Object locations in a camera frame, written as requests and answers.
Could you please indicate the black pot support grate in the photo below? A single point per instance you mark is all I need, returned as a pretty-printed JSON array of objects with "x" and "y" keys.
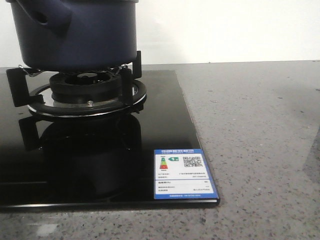
[{"x": 40, "y": 102}]

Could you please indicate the black round gas burner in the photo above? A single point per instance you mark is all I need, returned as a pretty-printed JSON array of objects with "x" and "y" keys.
[{"x": 84, "y": 87}]

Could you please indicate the blue energy label sticker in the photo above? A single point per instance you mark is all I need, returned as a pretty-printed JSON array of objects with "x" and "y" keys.
[{"x": 183, "y": 174}]

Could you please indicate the black glass gas stove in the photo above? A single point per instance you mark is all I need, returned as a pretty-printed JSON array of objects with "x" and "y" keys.
[{"x": 97, "y": 163}]

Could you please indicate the dark blue cooking pot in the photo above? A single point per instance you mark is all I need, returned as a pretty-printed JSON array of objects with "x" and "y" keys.
[{"x": 75, "y": 35}]

